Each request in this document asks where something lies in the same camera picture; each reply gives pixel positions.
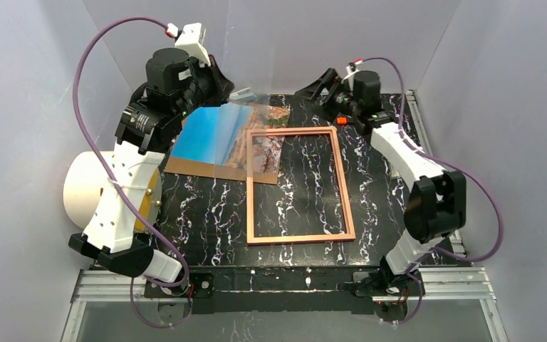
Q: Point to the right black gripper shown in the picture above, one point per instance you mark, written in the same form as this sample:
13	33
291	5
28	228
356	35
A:
332	89

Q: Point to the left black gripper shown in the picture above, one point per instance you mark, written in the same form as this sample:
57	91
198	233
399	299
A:
220	82

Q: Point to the landscape photo print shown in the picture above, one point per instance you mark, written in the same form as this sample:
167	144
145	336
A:
218	135

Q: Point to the brown cardboard backing board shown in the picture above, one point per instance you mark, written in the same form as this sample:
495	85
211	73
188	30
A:
180	166

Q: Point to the pink picture frame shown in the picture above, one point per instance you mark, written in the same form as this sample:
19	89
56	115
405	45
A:
296	191

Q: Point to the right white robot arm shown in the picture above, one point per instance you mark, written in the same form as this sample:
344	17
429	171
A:
437	203

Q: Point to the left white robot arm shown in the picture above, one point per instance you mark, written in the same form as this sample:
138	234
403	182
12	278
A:
143	139

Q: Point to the orange black marker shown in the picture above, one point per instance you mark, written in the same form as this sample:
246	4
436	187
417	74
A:
342	121

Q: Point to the light blue stapler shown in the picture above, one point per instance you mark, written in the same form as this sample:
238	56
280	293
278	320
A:
245	94

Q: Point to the clear plastic packet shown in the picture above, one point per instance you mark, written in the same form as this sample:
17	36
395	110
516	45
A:
393	171

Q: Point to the white cylinder container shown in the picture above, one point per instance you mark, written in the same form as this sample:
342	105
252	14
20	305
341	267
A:
83	188

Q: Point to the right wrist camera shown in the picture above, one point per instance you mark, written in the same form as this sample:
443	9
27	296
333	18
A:
352	68

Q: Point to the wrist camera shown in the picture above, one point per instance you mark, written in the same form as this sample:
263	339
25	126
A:
352	68
190	39

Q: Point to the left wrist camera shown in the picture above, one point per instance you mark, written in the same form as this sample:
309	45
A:
190	39

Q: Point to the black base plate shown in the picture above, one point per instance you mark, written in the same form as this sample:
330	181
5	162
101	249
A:
226	289

